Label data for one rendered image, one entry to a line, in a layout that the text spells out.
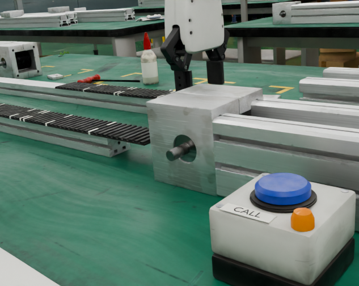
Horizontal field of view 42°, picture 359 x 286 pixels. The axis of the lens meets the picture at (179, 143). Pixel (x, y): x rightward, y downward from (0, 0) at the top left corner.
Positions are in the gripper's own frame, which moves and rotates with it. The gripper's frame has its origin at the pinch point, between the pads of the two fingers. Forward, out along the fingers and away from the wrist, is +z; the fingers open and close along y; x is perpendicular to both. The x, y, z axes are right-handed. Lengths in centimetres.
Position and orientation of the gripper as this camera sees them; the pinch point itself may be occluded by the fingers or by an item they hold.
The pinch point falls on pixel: (200, 82)
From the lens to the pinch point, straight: 78.0
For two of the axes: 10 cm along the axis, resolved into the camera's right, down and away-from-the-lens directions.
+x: 7.7, 1.4, -6.3
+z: 0.9, 9.4, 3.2
